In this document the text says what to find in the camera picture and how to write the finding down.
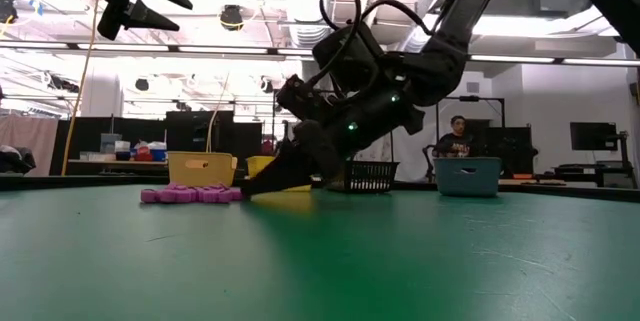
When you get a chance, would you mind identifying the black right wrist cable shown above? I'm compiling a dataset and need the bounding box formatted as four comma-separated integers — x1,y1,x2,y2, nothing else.
318,0,444,87

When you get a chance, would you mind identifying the black desk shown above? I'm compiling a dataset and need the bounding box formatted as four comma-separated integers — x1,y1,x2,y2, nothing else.
549,160,621,190

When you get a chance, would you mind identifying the yellow plastic basket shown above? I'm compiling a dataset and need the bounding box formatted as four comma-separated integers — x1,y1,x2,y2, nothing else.
245,155,315,193

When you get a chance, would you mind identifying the black plastic basket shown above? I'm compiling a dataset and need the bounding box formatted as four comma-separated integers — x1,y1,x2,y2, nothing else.
344,160,400,194

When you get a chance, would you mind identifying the white backdrop sheet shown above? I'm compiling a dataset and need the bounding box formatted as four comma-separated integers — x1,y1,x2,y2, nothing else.
394,130,437,183

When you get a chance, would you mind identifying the pink curtain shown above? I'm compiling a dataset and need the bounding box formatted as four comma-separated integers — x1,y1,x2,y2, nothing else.
0,113,60,177

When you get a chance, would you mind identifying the orange plastic basket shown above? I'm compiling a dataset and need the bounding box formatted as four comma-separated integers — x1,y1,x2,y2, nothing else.
167,150,239,189

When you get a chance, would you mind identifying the yellow hanging cable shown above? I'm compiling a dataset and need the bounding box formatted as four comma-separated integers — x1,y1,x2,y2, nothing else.
205,68,232,155
60,0,99,177

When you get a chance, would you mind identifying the clear plastic tub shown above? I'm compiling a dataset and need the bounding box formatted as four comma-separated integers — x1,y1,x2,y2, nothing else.
99,132,123,155

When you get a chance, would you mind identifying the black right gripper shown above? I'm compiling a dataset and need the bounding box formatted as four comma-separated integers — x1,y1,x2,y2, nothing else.
241,23,426,198

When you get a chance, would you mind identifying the black robot station frame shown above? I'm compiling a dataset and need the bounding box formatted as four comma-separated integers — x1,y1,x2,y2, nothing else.
434,94,506,158

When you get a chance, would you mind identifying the black partition wall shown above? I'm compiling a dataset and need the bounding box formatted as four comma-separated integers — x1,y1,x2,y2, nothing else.
49,109,265,178

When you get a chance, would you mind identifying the black metal table frame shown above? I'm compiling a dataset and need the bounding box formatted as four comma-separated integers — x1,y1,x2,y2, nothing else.
0,174,640,204

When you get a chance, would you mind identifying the blue-grey plastic basket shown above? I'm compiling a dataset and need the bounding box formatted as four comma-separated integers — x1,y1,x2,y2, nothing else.
432,156,503,198

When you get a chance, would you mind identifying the black computer monitor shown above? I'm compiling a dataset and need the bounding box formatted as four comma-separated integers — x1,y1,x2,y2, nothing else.
569,121,619,152

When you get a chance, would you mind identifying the green table mat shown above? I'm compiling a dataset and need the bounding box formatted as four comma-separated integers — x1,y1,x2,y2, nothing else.
0,183,640,321

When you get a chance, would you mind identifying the wooden side table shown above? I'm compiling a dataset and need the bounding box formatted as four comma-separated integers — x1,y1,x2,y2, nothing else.
67,158,169,168

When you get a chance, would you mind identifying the black monitor stand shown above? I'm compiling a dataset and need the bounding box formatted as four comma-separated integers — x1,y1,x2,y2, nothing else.
602,129,640,190

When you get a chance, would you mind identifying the person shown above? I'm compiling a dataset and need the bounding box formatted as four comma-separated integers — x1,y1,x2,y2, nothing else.
433,114,474,158

